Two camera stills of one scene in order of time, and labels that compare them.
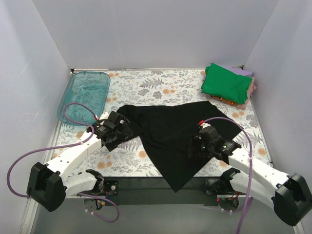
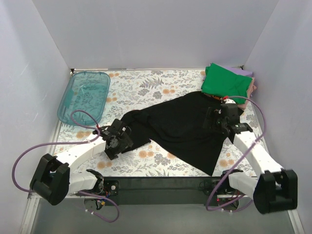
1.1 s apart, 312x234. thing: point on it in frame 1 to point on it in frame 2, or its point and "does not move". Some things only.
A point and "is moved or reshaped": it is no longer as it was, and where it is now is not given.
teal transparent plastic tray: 89,88 does not move
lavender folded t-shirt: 239,71 does not move
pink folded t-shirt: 252,87 does not move
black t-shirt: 165,129 is moved or reshaped
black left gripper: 122,131 to 121,137
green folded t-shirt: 219,82 does not move
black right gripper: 195,145 to 210,119
